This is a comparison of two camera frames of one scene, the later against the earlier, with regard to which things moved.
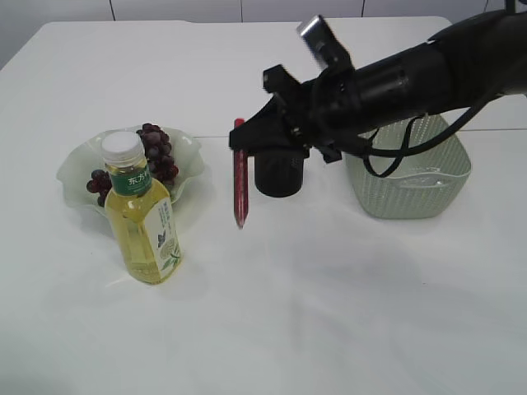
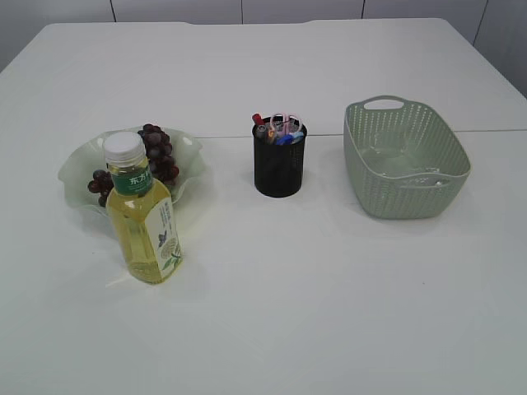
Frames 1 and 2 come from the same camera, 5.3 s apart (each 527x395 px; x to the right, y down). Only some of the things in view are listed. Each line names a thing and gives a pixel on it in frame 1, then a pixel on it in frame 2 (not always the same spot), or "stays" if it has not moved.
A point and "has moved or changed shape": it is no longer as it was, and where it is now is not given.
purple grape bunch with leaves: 159,153 stays
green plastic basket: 427,185 stays
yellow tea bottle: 142,211 stays
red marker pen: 240,183 has moved or changed shape
